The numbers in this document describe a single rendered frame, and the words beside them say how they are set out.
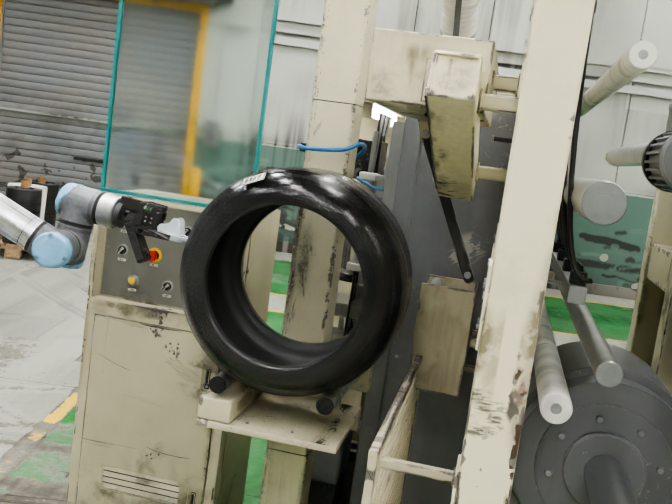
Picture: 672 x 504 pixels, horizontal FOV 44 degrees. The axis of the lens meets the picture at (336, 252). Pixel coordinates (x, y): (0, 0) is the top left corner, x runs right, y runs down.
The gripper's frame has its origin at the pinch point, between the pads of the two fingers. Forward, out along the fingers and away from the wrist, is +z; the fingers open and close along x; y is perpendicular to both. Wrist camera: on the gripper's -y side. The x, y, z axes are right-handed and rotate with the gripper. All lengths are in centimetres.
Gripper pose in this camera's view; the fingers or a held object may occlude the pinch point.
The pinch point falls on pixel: (186, 241)
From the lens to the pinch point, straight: 223.6
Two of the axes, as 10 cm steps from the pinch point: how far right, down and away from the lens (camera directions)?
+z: 9.5, 2.8, -1.7
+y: 2.5, -9.6, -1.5
